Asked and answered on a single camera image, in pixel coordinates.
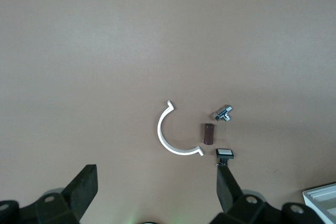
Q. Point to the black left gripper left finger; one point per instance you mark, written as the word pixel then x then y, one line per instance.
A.
pixel 81 190

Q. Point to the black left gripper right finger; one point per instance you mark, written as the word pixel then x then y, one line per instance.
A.
pixel 227 190

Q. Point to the white drawer cabinet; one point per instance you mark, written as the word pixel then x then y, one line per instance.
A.
pixel 323 200

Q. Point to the silver metal tee fitting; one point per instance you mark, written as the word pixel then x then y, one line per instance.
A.
pixel 221 113

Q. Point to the small brown rectangular block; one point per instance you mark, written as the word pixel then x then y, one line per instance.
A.
pixel 208 134

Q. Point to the black square white-faced push button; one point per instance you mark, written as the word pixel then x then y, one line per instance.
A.
pixel 224 153

